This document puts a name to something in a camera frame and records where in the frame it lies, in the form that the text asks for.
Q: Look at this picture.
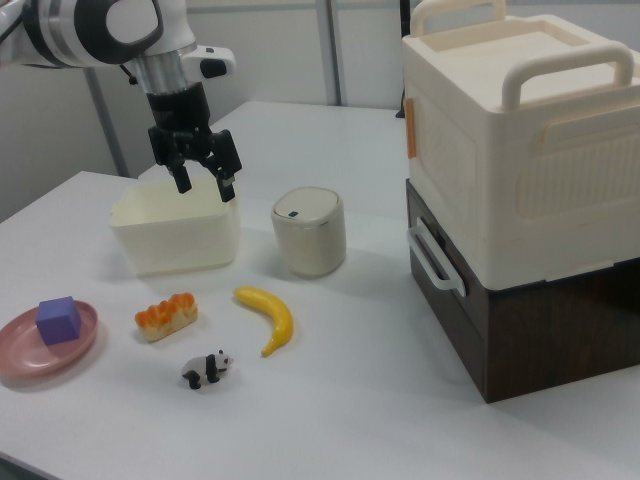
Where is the pink plate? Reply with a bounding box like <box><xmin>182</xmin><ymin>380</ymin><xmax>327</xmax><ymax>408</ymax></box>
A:
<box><xmin>0</xmin><ymin>300</ymin><xmax>101</xmax><ymax>386</ymax></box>

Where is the beige lidded trash can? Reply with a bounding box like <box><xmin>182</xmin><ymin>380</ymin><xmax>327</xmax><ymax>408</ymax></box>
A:
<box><xmin>270</xmin><ymin>186</ymin><xmax>348</xmax><ymax>280</ymax></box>

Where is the dark brown wooden cabinet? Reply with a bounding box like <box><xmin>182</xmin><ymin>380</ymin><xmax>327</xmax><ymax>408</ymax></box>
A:
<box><xmin>404</xmin><ymin>177</ymin><xmax>640</xmax><ymax>406</ymax></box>

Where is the toy bread orange topping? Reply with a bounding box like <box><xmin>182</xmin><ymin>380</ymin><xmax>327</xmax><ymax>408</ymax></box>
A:
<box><xmin>134</xmin><ymin>292</ymin><xmax>200</xmax><ymax>345</ymax></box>

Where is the brown drawer white handle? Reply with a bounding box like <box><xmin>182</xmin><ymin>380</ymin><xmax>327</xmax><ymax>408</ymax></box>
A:
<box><xmin>405</xmin><ymin>178</ymin><xmax>487</xmax><ymax>404</ymax></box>

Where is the open cream plastic bin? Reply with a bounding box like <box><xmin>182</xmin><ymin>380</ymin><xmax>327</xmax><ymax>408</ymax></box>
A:
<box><xmin>108</xmin><ymin>172</ymin><xmax>242</xmax><ymax>278</ymax></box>

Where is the purple cube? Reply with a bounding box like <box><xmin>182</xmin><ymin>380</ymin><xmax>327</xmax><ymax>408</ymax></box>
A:
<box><xmin>35</xmin><ymin>295</ymin><xmax>83</xmax><ymax>347</ymax></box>

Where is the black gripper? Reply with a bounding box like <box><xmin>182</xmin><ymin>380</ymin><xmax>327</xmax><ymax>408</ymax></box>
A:
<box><xmin>146</xmin><ymin>82</ymin><xmax>245</xmax><ymax>204</ymax></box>

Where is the yellow toy banana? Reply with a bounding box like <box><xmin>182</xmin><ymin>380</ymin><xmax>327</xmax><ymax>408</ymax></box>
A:
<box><xmin>232</xmin><ymin>285</ymin><xmax>295</xmax><ymax>359</ymax></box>

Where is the panda figurine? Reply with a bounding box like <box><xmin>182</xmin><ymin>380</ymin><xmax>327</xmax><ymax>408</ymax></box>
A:
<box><xmin>181</xmin><ymin>349</ymin><xmax>236</xmax><ymax>391</ymax></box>

